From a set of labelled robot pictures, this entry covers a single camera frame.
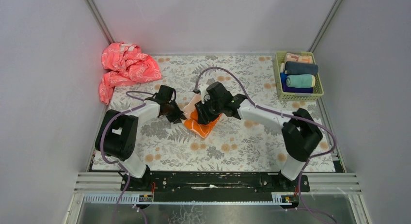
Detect white slotted cable duct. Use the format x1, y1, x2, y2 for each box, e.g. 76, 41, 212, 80
83, 193, 153, 204

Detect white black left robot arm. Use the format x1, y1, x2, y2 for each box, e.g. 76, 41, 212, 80
95, 85, 183, 178

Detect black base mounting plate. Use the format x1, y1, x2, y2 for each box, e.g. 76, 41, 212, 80
120, 171, 310, 202

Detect rolled purple towel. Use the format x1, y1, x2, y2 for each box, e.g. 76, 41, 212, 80
282, 83, 314, 94

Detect rolled dark grey towel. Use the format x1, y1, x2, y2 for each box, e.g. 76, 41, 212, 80
285, 61, 319, 76

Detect orange and cream towel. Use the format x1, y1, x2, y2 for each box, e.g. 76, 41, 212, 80
183, 94, 222, 139

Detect floral patterned table mat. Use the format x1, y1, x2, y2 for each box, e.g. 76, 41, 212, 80
110, 55, 321, 172

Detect rolled peach patterned towel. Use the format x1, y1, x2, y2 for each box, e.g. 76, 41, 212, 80
284, 53, 314, 64

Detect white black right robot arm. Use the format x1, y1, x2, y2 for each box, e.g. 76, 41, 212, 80
193, 82, 323, 181

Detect rolled blue towel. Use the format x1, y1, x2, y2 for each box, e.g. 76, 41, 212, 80
280, 73, 287, 86

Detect pink patterned towel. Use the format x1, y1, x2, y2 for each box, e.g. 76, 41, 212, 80
98, 42, 162, 105

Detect yellow and teal towel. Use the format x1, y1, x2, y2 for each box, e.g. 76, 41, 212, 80
286, 74, 316, 88

